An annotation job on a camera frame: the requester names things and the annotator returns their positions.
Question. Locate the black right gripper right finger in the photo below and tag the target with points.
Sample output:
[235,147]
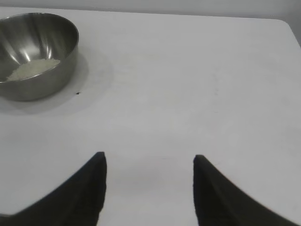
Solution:
[221,202]

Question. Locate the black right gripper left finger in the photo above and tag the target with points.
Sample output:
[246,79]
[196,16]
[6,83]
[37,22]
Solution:
[77,200]

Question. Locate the stainless steel mixing bowl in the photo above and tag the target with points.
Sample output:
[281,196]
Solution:
[47,80]

